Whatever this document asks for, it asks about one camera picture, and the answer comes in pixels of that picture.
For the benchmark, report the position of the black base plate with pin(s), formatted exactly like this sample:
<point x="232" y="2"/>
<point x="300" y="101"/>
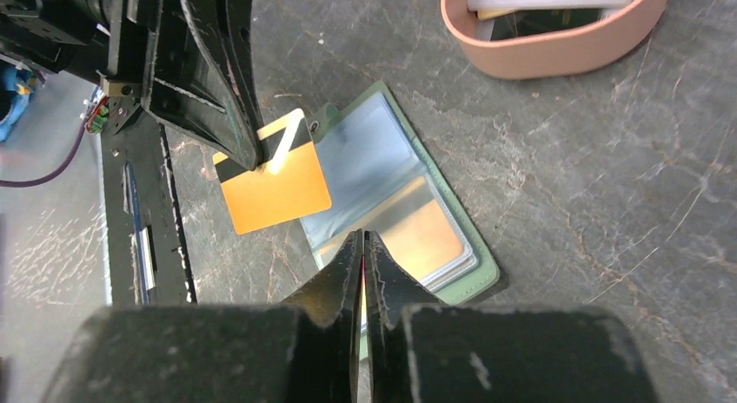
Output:
<point x="147" y="256"/>

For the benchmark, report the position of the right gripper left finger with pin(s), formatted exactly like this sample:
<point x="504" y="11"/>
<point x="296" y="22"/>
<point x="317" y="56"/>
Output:
<point x="302" y="349"/>

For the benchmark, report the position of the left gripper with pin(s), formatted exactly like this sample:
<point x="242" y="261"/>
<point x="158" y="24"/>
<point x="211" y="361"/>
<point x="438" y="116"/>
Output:
<point x="189" y="61"/>

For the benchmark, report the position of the green card holder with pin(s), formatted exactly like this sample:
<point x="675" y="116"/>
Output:
<point x="381" y="178"/>

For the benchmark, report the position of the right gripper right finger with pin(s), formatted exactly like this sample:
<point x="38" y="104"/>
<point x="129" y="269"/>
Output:
<point x="423" y="350"/>

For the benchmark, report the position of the gold card black stripe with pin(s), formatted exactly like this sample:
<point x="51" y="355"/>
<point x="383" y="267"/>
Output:
<point x="290" y="184"/>

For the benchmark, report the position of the pink oval tray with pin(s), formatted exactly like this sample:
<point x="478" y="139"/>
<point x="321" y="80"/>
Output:
<point x="559" y="53"/>

